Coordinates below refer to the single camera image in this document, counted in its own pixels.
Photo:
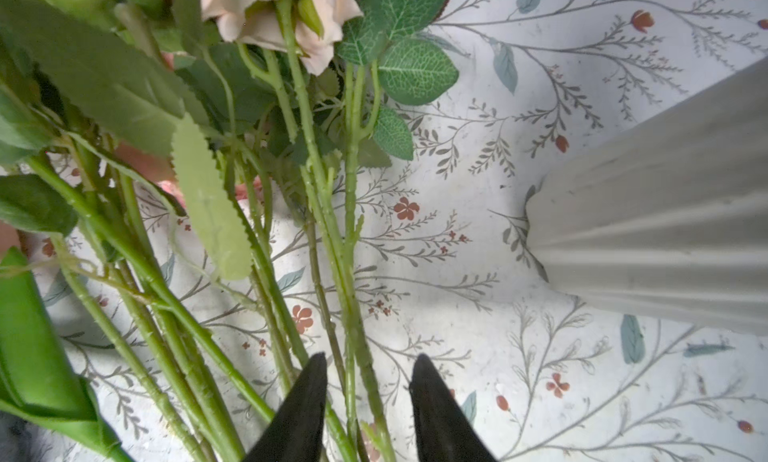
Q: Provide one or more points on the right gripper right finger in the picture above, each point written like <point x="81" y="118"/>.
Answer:
<point x="442" y="431"/>

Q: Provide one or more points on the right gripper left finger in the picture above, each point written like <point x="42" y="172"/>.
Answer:
<point x="295" y="432"/>

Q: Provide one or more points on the bunch of artificial flowers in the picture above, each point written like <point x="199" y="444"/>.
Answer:
<point x="187" y="170"/>

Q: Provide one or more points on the white ribbed ceramic vase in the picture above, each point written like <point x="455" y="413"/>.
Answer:
<point x="668" y="219"/>

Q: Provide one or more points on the floral table mat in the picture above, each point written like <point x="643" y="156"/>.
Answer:
<point x="384" y="230"/>

